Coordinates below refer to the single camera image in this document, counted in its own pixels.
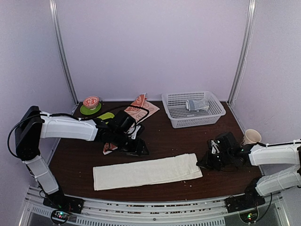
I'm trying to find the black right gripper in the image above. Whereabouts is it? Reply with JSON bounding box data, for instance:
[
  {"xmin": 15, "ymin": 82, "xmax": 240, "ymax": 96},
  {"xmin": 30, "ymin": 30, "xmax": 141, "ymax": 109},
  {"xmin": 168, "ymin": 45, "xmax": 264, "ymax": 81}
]
[{"xmin": 196, "ymin": 150, "xmax": 232, "ymax": 172}]

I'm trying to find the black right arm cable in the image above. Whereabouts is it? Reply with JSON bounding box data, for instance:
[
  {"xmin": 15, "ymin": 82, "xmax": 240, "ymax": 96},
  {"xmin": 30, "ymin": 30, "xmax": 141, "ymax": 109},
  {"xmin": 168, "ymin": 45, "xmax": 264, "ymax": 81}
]
[{"xmin": 253, "ymin": 190, "xmax": 273, "ymax": 219}]

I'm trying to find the green bowl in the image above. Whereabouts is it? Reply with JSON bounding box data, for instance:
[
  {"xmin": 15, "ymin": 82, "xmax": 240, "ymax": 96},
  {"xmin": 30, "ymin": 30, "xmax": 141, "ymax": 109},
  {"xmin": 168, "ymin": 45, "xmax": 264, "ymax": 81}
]
[{"xmin": 98, "ymin": 112, "xmax": 115, "ymax": 121}]

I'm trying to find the rolled grey towel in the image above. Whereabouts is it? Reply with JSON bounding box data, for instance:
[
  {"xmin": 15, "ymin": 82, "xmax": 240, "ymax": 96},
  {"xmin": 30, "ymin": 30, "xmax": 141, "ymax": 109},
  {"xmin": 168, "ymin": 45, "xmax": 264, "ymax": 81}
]
[{"xmin": 185, "ymin": 99, "xmax": 209, "ymax": 111}]

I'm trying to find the right aluminium post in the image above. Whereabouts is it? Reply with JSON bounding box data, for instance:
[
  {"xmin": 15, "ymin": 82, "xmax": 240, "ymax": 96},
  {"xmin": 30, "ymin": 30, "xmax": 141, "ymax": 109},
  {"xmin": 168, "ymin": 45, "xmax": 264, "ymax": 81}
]
[{"xmin": 228, "ymin": 0, "xmax": 257, "ymax": 107}]

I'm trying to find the red patterned bowl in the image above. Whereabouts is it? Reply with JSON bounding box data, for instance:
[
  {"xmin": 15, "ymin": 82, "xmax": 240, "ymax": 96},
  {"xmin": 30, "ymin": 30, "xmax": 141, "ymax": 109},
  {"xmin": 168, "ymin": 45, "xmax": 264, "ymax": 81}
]
[{"xmin": 83, "ymin": 96, "xmax": 99, "ymax": 109}]

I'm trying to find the white towel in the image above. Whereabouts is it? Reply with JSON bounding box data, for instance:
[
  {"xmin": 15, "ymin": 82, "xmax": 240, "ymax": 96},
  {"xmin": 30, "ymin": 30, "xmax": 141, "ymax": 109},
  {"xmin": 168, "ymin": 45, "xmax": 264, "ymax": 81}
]
[{"xmin": 93, "ymin": 153, "xmax": 203, "ymax": 191}]

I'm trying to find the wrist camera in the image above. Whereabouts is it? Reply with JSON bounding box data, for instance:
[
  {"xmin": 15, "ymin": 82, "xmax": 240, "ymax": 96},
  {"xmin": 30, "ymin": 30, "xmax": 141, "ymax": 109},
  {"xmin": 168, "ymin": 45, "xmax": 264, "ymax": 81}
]
[
  {"xmin": 111, "ymin": 110, "xmax": 136, "ymax": 133},
  {"xmin": 215, "ymin": 132, "xmax": 238, "ymax": 150}
]

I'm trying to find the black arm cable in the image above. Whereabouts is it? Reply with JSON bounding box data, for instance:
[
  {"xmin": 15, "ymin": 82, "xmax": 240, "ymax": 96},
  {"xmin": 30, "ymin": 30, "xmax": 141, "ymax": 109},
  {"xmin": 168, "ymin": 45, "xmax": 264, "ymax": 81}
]
[
  {"xmin": 7, "ymin": 105, "xmax": 151, "ymax": 158},
  {"xmin": 253, "ymin": 190, "xmax": 273, "ymax": 219}
]

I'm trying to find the left aluminium post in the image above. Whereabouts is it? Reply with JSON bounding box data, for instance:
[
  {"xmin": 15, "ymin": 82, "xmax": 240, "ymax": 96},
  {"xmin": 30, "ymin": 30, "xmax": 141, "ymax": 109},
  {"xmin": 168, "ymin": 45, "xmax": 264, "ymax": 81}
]
[{"xmin": 49, "ymin": 0, "xmax": 79, "ymax": 105}]

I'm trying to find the aluminium front rail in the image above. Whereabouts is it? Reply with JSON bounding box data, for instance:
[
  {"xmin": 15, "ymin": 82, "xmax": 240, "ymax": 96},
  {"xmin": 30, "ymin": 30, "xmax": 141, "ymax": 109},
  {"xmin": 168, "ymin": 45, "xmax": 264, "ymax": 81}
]
[{"xmin": 18, "ymin": 185, "xmax": 290, "ymax": 226}]

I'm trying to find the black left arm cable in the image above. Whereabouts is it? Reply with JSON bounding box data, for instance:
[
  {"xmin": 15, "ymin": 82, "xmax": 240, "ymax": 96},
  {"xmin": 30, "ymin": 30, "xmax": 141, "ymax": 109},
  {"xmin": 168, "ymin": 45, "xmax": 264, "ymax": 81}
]
[{"xmin": 7, "ymin": 105, "xmax": 151, "ymax": 158}]

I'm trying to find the orange patterned towel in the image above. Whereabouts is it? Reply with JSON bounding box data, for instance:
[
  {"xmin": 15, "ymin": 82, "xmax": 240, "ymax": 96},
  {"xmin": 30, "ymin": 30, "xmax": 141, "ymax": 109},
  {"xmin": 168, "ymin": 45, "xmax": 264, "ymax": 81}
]
[{"xmin": 102, "ymin": 93, "xmax": 161, "ymax": 155}]

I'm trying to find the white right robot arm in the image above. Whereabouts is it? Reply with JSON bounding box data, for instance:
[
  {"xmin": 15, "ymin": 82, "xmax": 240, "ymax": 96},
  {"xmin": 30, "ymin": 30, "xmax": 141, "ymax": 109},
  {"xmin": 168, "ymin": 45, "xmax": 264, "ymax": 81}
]
[{"xmin": 196, "ymin": 139, "xmax": 301, "ymax": 208}]

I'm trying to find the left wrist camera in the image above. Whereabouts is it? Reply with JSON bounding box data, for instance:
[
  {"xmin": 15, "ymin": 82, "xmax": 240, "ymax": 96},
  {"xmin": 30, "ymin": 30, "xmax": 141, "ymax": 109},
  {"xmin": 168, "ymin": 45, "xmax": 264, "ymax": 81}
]
[{"xmin": 111, "ymin": 110, "xmax": 136, "ymax": 133}]

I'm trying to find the green plate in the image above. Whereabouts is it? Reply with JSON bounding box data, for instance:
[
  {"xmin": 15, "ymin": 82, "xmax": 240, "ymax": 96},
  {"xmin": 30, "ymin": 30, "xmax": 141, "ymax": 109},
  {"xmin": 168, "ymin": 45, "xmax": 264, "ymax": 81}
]
[{"xmin": 80, "ymin": 103, "xmax": 102, "ymax": 115}]

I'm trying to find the aluminium post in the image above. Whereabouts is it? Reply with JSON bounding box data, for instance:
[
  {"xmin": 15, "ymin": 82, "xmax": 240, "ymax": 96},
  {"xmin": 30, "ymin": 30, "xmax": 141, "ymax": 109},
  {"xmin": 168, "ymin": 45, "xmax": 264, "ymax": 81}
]
[
  {"xmin": 228, "ymin": 0, "xmax": 257, "ymax": 107},
  {"xmin": 49, "ymin": 0, "xmax": 79, "ymax": 105}
]

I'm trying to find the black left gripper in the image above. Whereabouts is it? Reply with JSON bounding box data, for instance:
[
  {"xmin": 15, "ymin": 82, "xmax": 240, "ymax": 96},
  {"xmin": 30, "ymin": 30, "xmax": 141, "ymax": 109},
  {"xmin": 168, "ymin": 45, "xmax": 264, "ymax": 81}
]
[{"xmin": 111, "ymin": 129, "xmax": 150, "ymax": 156}]

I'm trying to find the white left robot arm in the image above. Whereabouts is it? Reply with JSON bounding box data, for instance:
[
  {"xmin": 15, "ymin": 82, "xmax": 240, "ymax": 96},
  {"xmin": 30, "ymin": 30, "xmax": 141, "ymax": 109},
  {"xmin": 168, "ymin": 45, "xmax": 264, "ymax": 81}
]
[{"xmin": 11, "ymin": 105, "xmax": 149, "ymax": 209}]

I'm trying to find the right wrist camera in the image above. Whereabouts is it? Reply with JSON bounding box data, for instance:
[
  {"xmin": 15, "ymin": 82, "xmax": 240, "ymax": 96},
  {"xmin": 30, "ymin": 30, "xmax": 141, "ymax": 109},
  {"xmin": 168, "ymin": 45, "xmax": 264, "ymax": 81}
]
[{"xmin": 215, "ymin": 132, "xmax": 238, "ymax": 150}]

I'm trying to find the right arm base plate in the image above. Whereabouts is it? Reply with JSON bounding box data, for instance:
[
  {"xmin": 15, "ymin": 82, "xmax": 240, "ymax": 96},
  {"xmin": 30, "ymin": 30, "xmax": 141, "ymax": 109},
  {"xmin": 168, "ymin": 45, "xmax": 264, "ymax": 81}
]
[{"xmin": 224, "ymin": 194, "xmax": 265, "ymax": 213}]

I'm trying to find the white plastic basket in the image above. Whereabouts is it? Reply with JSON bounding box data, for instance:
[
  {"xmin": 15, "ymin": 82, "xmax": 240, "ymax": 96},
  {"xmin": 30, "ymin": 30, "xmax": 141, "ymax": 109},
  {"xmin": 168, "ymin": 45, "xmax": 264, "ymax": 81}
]
[{"xmin": 161, "ymin": 91, "xmax": 226, "ymax": 129}]

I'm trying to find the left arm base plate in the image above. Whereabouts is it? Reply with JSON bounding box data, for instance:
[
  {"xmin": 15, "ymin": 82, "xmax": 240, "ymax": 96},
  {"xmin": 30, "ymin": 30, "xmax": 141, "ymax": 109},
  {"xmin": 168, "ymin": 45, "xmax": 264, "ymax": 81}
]
[{"xmin": 43, "ymin": 196, "xmax": 84, "ymax": 214}]

